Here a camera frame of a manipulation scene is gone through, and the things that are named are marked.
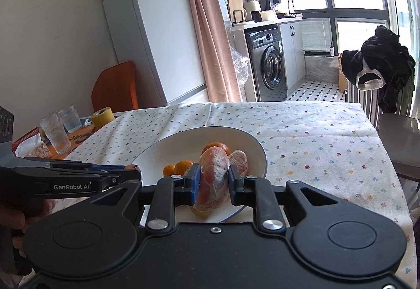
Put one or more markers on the black clothes pile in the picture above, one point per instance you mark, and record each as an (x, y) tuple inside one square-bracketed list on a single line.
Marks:
[(390, 55)]

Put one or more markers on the white food container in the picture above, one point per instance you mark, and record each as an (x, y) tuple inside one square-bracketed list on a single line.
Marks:
[(267, 15)]

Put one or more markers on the yellow tape roll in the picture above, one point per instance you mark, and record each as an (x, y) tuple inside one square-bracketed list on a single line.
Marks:
[(102, 116)]

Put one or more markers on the white kitchen cabinet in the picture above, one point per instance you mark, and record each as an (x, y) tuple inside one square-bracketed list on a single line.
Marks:
[(293, 52)]

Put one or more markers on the floral white tablecloth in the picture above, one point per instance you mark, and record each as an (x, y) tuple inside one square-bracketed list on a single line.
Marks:
[(311, 144)]

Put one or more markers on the person's left hand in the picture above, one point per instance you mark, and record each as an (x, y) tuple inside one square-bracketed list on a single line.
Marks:
[(19, 214)]

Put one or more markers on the small dark bottle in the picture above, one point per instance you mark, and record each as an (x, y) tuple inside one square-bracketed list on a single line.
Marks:
[(331, 48)]

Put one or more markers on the cardboard box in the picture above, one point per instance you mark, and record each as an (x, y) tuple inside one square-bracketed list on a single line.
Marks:
[(342, 75)]

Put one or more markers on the white plate with blue rim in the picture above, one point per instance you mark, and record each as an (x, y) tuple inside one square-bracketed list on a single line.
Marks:
[(157, 151)]

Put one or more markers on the clear plastic bag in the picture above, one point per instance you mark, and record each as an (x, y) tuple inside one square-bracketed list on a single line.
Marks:
[(239, 65)]

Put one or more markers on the grey padded chair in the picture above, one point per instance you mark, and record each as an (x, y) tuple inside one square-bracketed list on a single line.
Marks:
[(400, 141)]

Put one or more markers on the black window frame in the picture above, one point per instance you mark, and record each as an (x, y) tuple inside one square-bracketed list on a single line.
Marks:
[(331, 11)]

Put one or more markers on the clear plastic packet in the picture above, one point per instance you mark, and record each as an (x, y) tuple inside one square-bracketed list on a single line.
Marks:
[(32, 149)]

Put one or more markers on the pink curtain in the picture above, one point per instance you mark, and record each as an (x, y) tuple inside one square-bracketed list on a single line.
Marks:
[(203, 29)]

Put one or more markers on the white crumpled wrapper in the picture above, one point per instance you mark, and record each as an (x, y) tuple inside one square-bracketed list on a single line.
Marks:
[(86, 122)]

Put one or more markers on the white kitchen countertop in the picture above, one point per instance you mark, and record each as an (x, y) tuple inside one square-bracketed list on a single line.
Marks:
[(262, 23)]

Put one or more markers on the white refrigerator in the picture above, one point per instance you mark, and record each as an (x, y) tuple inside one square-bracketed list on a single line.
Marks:
[(147, 29)]

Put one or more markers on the wooden cutting board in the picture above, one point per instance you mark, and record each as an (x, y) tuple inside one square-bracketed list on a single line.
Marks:
[(234, 3)]

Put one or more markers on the grey washing machine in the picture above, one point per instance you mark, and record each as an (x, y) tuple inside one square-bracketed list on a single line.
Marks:
[(267, 62)]

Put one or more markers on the orange chair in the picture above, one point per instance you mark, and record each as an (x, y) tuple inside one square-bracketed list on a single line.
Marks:
[(115, 85)]

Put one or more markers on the orange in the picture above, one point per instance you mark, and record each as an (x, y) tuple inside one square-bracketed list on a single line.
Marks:
[(184, 166), (220, 145)]

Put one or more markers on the striped chair back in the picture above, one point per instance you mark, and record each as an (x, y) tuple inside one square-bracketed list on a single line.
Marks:
[(364, 101)]

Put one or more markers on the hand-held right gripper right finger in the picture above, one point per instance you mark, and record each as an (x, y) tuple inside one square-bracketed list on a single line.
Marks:
[(233, 184)]

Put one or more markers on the orange tray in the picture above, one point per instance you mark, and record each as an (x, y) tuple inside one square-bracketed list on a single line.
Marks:
[(80, 139)]

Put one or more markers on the cream kettle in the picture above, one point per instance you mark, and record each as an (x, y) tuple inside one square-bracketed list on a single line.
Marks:
[(251, 10)]

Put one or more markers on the clear drinking glass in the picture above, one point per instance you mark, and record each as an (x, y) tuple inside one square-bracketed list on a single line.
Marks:
[(55, 136), (70, 118)]

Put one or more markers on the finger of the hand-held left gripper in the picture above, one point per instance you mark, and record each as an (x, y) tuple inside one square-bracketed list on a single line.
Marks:
[(128, 175), (108, 167)]

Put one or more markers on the peeled pomelo segment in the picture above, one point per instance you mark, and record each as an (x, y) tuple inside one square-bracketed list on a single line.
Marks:
[(213, 174), (241, 159)]

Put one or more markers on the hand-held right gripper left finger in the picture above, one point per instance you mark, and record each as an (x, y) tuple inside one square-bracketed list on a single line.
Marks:
[(194, 184)]

